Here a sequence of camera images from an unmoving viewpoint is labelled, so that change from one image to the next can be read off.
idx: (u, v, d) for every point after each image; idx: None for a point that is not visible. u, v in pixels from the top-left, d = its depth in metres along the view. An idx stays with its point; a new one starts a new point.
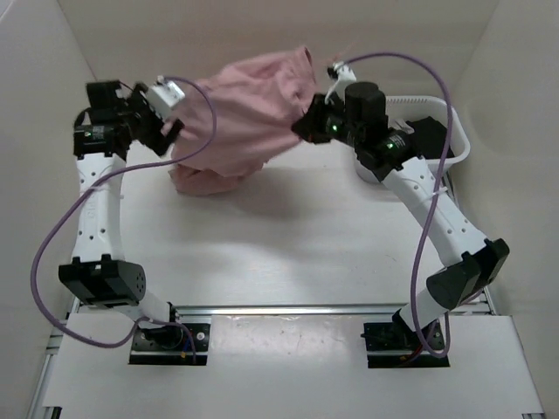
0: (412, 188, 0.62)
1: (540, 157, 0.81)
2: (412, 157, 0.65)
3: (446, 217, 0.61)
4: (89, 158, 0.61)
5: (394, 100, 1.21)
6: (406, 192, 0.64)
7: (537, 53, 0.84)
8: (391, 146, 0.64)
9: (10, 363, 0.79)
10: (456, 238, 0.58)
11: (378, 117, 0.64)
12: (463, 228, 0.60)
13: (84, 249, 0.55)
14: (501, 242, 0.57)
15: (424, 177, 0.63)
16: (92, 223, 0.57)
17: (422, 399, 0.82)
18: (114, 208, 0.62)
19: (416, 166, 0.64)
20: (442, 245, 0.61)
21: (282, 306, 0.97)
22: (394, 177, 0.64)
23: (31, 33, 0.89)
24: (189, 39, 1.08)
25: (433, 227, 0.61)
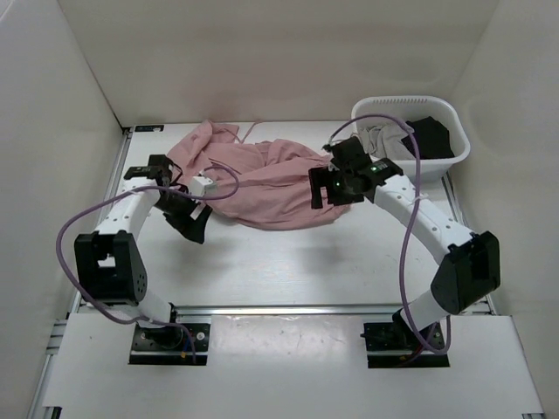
0: (396, 197, 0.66)
1: (540, 157, 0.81)
2: (394, 175, 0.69)
3: (430, 217, 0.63)
4: (134, 181, 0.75)
5: (393, 100, 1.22)
6: (393, 207, 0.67)
7: (537, 53, 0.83)
8: (375, 168, 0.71)
9: (10, 363, 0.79)
10: (440, 234, 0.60)
11: (357, 154, 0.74)
12: (447, 224, 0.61)
13: (106, 225, 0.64)
14: (486, 233, 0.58)
15: (406, 188, 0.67)
16: (118, 211, 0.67)
17: (422, 399, 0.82)
18: (141, 213, 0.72)
19: (397, 181, 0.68)
20: (432, 244, 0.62)
21: (282, 306, 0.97)
22: (378, 194, 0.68)
23: (31, 34, 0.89)
24: (189, 40, 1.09)
25: (421, 229, 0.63)
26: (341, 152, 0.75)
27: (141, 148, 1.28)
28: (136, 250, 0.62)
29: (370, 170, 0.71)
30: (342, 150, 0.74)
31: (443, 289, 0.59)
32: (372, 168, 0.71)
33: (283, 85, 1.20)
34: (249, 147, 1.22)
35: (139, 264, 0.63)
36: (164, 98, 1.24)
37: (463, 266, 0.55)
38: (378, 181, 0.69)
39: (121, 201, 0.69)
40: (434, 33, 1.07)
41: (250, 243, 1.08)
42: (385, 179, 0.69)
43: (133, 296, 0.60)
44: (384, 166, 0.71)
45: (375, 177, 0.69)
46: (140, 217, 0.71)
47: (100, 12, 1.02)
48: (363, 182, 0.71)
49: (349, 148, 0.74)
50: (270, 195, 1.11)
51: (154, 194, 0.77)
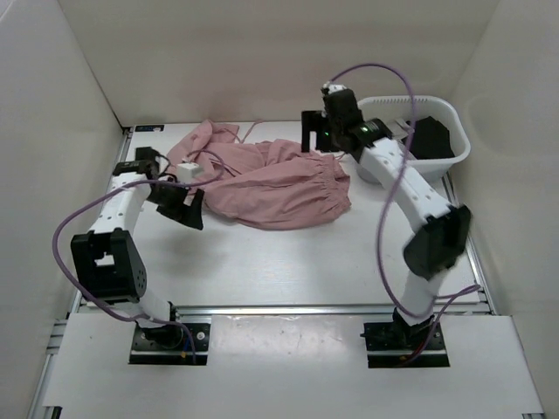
0: (383, 162, 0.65)
1: (540, 157, 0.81)
2: (384, 139, 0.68)
3: (412, 186, 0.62)
4: (122, 175, 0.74)
5: (394, 100, 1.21)
6: (378, 171, 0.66)
7: (538, 52, 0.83)
8: (365, 128, 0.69)
9: (10, 363, 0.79)
10: (420, 203, 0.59)
11: (351, 109, 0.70)
12: (427, 195, 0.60)
13: (101, 224, 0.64)
14: (465, 209, 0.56)
15: (394, 154, 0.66)
16: (112, 209, 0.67)
17: (422, 399, 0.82)
18: (134, 209, 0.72)
19: (386, 145, 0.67)
20: (411, 214, 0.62)
21: (282, 306, 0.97)
22: (367, 155, 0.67)
23: (31, 35, 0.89)
24: (189, 40, 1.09)
25: (400, 195, 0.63)
26: (334, 106, 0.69)
27: (141, 148, 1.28)
28: (134, 247, 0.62)
29: (361, 129, 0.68)
30: (335, 103, 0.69)
31: (414, 253, 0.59)
32: (362, 127, 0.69)
33: (283, 85, 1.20)
34: (249, 147, 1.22)
35: (138, 262, 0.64)
36: (164, 98, 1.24)
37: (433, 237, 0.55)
38: (366, 141, 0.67)
39: (113, 198, 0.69)
40: (434, 33, 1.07)
41: (250, 243, 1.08)
42: (374, 141, 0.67)
43: (134, 291, 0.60)
44: (375, 126, 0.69)
45: (364, 138, 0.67)
46: (133, 214, 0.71)
47: (100, 12, 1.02)
48: (351, 140, 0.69)
49: (342, 101, 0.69)
50: (270, 195, 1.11)
51: (144, 189, 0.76)
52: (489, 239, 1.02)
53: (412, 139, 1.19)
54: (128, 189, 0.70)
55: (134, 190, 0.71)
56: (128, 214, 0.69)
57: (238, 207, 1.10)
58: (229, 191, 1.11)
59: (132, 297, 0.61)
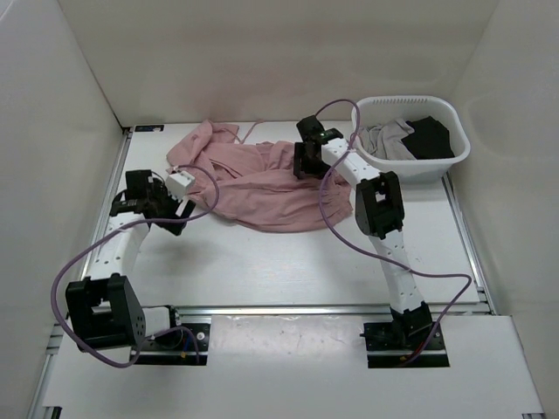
0: (333, 152, 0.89)
1: (540, 157, 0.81)
2: (335, 138, 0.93)
3: (353, 163, 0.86)
4: (120, 216, 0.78)
5: (394, 100, 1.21)
6: (330, 159, 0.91)
7: (538, 53, 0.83)
8: (323, 134, 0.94)
9: (10, 364, 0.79)
10: (358, 174, 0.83)
11: (314, 127, 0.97)
12: (364, 168, 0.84)
13: (97, 270, 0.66)
14: (389, 172, 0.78)
15: (341, 147, 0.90)
16: (108, 253, 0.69)
17: (422, 399, 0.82)
18: (131, 249, 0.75)
19: (336, 141, 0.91)
20: (354, 182, 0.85)
21: (283, 306, 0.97)
22: (323, 151, 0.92)
23: (31, 35, 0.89)
24: (189, 41, 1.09)
25: (346, 171, 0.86)
26: (305, 127, 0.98)
27: (141, 148, 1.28)
28: (132, 294, 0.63)
29: (320, 136, 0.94)
30: (304, 124, 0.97)
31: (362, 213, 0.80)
32: (320, 134, 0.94)
33: (283, 85, 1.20)
34: (249, 147, 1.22)
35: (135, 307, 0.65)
36: (164, 99, 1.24)
37: (368, 194, 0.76)
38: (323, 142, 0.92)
39: (110, 241, 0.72)
40: (434, 33, 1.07)
41: (250, 243, 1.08)
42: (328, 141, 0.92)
43: (131, 338, 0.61)
44: (330, 132, 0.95)
45: (321, 140, 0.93)
46: (129, 256, 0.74)
47: (100, 12, 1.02)
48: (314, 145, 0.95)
49: (309, 122, 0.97)
50: (269, 199, 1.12)
51: (141, 227, 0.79)
52: (489, 239, 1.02)
53: (412, 138, 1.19)
54: (126, 230, 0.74)
55: (131, 230, 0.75)
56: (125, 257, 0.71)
57: (238, 209, 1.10)
58: (230, 192, 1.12)
59: (131, 343, 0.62)
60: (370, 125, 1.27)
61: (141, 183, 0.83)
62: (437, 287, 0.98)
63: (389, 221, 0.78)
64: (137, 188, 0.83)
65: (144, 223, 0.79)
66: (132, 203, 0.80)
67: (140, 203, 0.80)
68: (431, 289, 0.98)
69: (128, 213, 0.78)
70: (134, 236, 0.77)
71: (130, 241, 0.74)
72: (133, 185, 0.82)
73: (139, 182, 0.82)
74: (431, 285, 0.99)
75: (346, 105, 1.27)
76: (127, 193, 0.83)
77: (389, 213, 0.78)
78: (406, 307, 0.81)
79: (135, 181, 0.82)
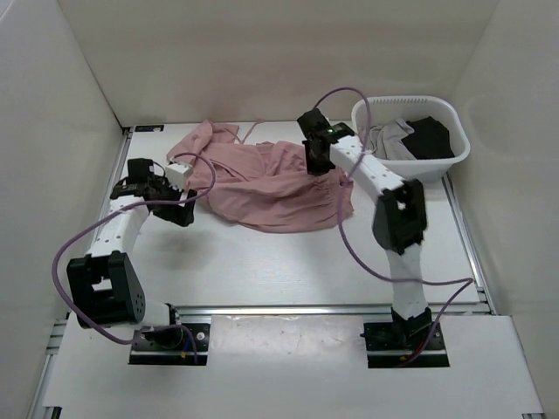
0: (345, 153, 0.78)
1: (540, 157, 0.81)
2: (347, 136, 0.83)
3: (370, 168, 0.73)
4: (120, 199, 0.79)
5: (394, 100, 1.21)
6: (343, 161, 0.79)
7: (538, 53, 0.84)
8: (331, 131, 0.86)
9: (10, 364, 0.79)
10: (377, 181, 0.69)
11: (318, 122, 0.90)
12: (384, 175, 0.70)
13: (98, 247, 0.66)
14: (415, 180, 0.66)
15: (355, 146, 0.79)
16: (109, 232, 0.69)
17: (423, 399, 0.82)
18: (132, 230, 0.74)
19: (347, 141, 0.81)
20: (370, 190, 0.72)
21: (283, 306, 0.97)
22: (334, 151, 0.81)
23: (31, 35, 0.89)
24: (190, 41, 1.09)
25: (362, 177, 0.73)
26: (307, 124, 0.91)
27: (141, 148, 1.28)
28: (132, 270, 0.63)
29: (327, 133, 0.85)
30: (306, 120, 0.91)
31: (381, 228, 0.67)
32: (328, 131, 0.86)
33: (283, 85, 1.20)
34: (249, 147, 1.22)
35: (135, 285, 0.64)
36: (165, 98, 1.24)
37: (391, 206, 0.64)
38: (333, 137, 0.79)
39: (112, 222, 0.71)
40: (433, 33, 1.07)
41: (250, 243, 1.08)
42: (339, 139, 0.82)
43: (131, 315, 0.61)
44: (339, 128, 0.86)
45: (331, 138, 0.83)
46: (130, 236, 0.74)
47: (100, 12, 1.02)
48: (321, 142, 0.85)
49: (310, 117, 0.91)
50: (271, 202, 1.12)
51: (142, 211, 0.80)
52: (489, 239, 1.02)
53: (412, 138, 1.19)
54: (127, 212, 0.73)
55: (131, 212, 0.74)
56: (126, 236, 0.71)
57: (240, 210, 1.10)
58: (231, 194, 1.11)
59: (131, 320, 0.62)
60: (370, 125, 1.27)
61: (142, 168, 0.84)
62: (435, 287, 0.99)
63: (412, 236, 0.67)
64: (138, 174, 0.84)
65: (145, 206, 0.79)
66: (132, 188, 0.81)
67: (141, 187, 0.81)
68: (429, 290, 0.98)
69: (130, 196, 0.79)
70: (134, 218, 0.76)
71: (132, 221, 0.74)
72: (134, 170, 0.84)
73: (140, 168, 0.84)
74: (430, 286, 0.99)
75: (346, 105, 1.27)
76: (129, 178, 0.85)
77: (414, 228, 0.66)
78: (411, 314, 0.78)
79: (137, 167, 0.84)
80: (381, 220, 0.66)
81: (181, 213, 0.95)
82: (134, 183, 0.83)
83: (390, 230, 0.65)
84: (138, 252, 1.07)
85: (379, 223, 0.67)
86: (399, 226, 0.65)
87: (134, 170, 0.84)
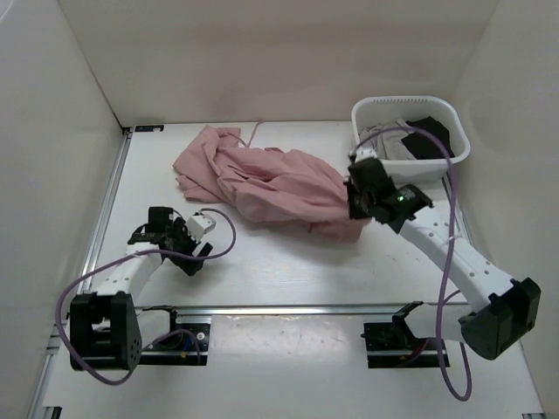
0: (428, 234, 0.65)
1: (541, 157, 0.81)
2: (424, 208, 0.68)
3: (467, 260, 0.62)
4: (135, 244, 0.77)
5: (394, 100, 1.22)
6: (424, 243, 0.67)
7: (538, 53, 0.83)
8: (402, 198, 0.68)
9: (10, 364, 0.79)
10: (477, 280, 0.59)
11: (382, 178, 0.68)
12: (485, 269, 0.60)
13: (103, 287, 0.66)
14: (528, 281, 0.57)
15: (438, 224, 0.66)
16: (118, 273, 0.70)
17: (423, 400, 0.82)
18: (141, 275, 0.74)
19: (428, 216, 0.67)
20: (469, 290, 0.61)
21: (284, 307, 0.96)
22: (408, 227, 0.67)
23: (31, 35, 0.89)
24: (189, 41, 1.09)
25: (456, 271, 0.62)
26: (362, 176, 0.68)
27: (141, 148, 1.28)
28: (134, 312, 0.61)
29: (397, 199, 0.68)
30: (363, 174, 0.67)
31: (483, 333, 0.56)
32: (398, 196, 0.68)
33: (283, 85, 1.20)
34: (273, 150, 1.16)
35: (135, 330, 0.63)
36: (165, 98, 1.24)
37: (506, 320, 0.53)
38: (408, 214, 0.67)
39: (124, 264, 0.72)
40: (433, 33, 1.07)
41: (250, 242, 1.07)
42: (415, 212, 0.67)
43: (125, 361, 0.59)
44: (410, 194, 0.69)
45: (403, 209, 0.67)
46: (138, 282, 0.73)
47: (100, 12, 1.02)
48: (389, 211, 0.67)
49: (374, 171, 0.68)
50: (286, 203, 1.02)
51: (156, 257, 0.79)
52: (489, 239, 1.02)
53: (412, 138, 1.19)
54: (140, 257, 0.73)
55: (144, 257, 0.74)
56: (134, 280, 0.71)
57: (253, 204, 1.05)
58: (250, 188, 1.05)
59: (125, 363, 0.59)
60: (370, 125, 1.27)
61: (162, 217, 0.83)
62: (432, 287, 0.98)
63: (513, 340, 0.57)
64: (157, 223, 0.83)
65: (158, 254, 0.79)
66: (149, 236, 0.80)
67: (157, 236, 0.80)
68: (427, 290, 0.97)
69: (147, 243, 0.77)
70: (148, 264, 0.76)
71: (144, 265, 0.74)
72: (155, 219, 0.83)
73: (161, 218, 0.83)
74: (428, 286, 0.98)
75: (346, 105, 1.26)
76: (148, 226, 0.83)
77: (519, 334, 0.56)
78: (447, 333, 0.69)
79: (157, 216, 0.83)
80: (485, 330, 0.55)
81: (190, 264, 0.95)
82: (152, 231, 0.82)
83: (499, 347, 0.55)
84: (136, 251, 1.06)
85: (480, 330, 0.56)
86: (505, 335, 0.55)
87: (155, 219, 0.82)
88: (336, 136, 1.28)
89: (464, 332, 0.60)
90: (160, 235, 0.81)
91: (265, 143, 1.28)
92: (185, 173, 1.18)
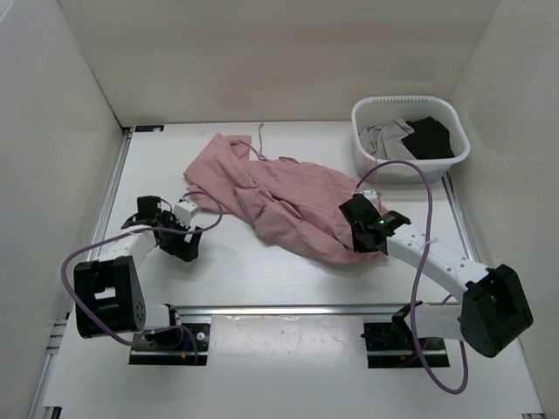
0: (407, 244, 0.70)
1: (541, 157, 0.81)
2: (403, 224, 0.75)
3: (444, 259, 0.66)
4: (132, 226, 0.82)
5: (394, 100, 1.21)
6: (405, 254, 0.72)
7: (538, 53, 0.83)
8: (383, 222, 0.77)
9: (10, 364, 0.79)
10: (454, 271, 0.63)
11: (365, 209, 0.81)
12: (461, 263, 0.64)
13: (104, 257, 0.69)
14: (502, 266, 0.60)
15: (416, 235, 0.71)
16: (119, 245, 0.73)
17: (423, 400, 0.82)
18: (140, 251, 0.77)
19: (405, 230, 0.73)
20: (451, 285, 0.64)
21: (283, 307, 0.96)
22: (392, 244, 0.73)
23: (31, 36, 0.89)
24: (189, 41, 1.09)
25: (436, 271, 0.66)
26: (350, 212, 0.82)
27: (141, 148, 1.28)
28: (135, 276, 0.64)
29: (378, 223, 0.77)
30: (348, 208, 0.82)
31: (475, 329, 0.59)
32: (379, 221, 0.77)
33: (283, 85, 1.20)
34: (298, 169, 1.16)
35: (139, 291, 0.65)
36: (165, 98, 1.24)
37: (484, 302, 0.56)
38: (386, 232, 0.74)
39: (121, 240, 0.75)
40: (433, 33, 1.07)
41: (250, 242, 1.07)
42: (394, 229, 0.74)
43: (132, 319, 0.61)
44: (391, 217, 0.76)
45: (384, 230, 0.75)
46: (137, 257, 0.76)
47: (100, 12, 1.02)
48: (374, 236, 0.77)
49: (357, 204, 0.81)
50: (308, 229, 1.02)
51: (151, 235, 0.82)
52: (489, 240, 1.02)
53: (412, 138, 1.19)
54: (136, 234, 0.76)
55: (141, 234, 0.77)
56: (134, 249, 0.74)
57: (276, 224, 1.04)
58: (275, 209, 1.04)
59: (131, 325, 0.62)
60: (370, 125, 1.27)
61: (152, 204, 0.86)
62: (431, 286, 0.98)
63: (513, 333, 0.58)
64: (148, 209, 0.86)
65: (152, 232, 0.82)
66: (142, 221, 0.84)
67: (150, 221, 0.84)
68: (424, 289, 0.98)
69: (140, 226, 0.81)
70: (144, 241, 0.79)
71: (142, 238, 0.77)
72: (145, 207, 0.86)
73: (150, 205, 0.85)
74: (424, 285, 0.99)
75: (346, 105, 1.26)
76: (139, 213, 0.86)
77: (514, 326, 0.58)
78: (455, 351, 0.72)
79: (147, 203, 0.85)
80: (474, 319, 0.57)
81: (186, 250, 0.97)
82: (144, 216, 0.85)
83: (492, 335, 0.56)
84: None
85: (472, 323, 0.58)
86: (500, 330, 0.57)
87: (143, 207, 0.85)
88: (336, 136, 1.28)
89: (464, 332, 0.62)
90: (152, 220, 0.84)
91: (265, 143, 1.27)
92: (197, 182, 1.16)
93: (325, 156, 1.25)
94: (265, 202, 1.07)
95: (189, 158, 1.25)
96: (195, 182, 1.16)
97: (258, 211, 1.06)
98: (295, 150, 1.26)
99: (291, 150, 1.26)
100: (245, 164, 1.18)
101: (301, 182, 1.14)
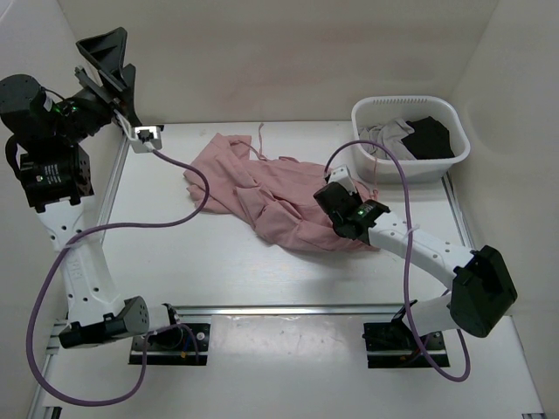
0: (389, 234, 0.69)
1: (541, 156, 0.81)
2: (383, 214, 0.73)
3: (429, 246, 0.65)
4: (51, 211, 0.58)
5: (394, 100, 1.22)
6: (389, 243, 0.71)
7: (538, 54, 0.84)
8: (362, 212, 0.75)
9: (9, 364, 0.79)
10: (442, 258, 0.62)
11: (342, 197, 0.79)
12: (446, 249, 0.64)
13: (81, 312, 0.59)
14: (485, 247, 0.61)
15: (396, 223, 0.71)
16: (79, 287, 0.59)
17: (423, 401, 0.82)
18: (96, 251, 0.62)
19: (387, 219, 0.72)
20: (438, 272, 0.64)
21: (282, 307, 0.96)
22: (373, 234, 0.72)
23: (31, 35, 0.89)
24: (189, 40, 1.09)
25: (423, 259, 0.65)
26: (327, 202, 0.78)
27: None
28: (127, 316, 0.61)
29: (358, 215, 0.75)
30: (327, 200, 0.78)
31: (464, 313, 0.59)
32: (359, 212, 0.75)
33: (283, 85, 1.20)
34: (297, 166, 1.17)
35: (128, 303, 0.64)
36: (165, 98, 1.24)
37: (474, 287, 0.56)
38: (368, 223, 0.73)
39: (70, 264, 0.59)
40: (433, 33, 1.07)
41: (250, 242, 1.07)
42: (374, 219, 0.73)
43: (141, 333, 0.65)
44: (370, 208, 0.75)
45: (364, 221, 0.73)
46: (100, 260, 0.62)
47: (100, 11, 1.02)
48: (355, 227, 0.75)
49: (333, 194, 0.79)
50: (307, 226, 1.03)
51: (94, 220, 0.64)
52: (489, 240, 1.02)
53: (412, 138, 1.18)
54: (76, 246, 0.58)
55: (85, 241, 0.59)
56: (99, 269, 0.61)
57: (276, 223, 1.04)
58: (275, 207, 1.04)
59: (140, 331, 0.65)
60: (369, 126, 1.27)
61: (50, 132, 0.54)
62: (431, 287, 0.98)
63: (500, 312, 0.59)
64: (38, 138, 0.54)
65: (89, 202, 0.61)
66: (54, 179, 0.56)
67: (61, 167, 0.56)
68: (424, 289, 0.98)
69: (61, 202, 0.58)
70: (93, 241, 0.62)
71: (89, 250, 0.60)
72: (17, 127, 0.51)
73: (15, 90, 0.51)
74: (424, 284, 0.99)
75: (346, 105, 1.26)
76: (25, 154, 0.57)
77: (502, 303, 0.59)
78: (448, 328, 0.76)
79: (33, 103, 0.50)
80: (465, 304, 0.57)
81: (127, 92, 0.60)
82: (44, 161, 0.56)
83: (482, 318, 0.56)
84: (135, 251, 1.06)
85: (463, 307, 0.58)
86: (489, 311, 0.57)
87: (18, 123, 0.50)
88: (336, 136, 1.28)
89: (453, 317, 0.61)
90: (69, 168, 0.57)
91: (265, 143, 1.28)
92: (196, 182, 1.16)
93: (325, 155, 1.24)
94: (265, 202, 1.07)
95: (189, 158, 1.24)
96: (195, 182, 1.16)
97: (258, 209, 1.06)
98: (294, 150, 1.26)
99: (291, 150, 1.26)
100: (246, 164, 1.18)
101: (301, 182, 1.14)
